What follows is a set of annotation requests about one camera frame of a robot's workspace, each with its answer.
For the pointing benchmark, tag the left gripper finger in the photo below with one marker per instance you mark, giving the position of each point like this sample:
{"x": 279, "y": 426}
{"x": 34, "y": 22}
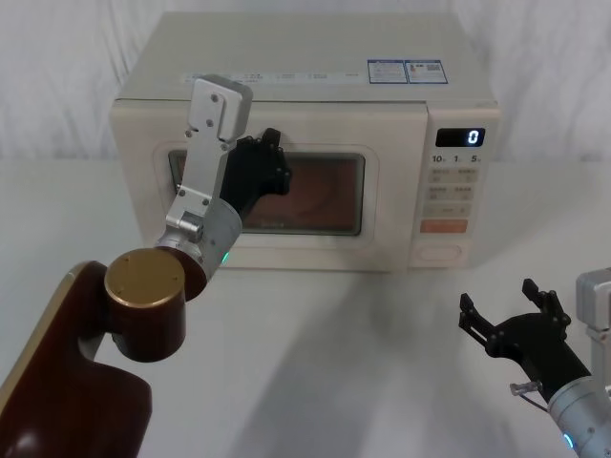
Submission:
{"x": 279, "y": 172}

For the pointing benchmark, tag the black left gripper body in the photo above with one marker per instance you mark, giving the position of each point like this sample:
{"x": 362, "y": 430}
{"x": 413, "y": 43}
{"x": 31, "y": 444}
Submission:
{"x": 243, "y": 176}

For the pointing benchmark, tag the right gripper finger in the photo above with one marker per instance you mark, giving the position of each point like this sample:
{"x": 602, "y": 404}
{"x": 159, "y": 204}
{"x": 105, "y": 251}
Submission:
{"x": 554, "y": 310}
{"x": 477, "y": 326}

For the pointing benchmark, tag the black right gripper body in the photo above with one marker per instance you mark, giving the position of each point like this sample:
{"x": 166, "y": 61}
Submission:
{"x": 534, "y": 348}

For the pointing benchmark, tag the cream oven door with window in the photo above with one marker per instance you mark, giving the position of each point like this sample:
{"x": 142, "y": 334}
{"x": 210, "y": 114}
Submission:
{"x": 334, "y": 129}

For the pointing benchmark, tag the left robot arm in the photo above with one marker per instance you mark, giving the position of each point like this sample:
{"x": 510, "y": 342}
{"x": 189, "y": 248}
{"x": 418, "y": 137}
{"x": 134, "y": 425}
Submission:
{"x": 143, "y": 305}

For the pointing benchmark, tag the cream microwave oven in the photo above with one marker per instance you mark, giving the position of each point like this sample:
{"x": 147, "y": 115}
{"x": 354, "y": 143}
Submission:
{"x": 310, "y": 52}

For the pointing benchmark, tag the oven control panel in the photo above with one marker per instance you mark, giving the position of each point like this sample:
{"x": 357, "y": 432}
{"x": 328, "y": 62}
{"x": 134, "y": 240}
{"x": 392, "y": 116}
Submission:
{"x": 451, "y": 200}

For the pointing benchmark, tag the white table cloth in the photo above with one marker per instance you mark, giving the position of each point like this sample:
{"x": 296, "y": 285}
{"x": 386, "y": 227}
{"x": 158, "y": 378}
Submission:
{"x": 334, "y": 362}

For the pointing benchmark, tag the white curtain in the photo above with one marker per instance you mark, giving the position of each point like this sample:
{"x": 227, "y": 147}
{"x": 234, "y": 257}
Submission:
{"x": 57, "y": 71}

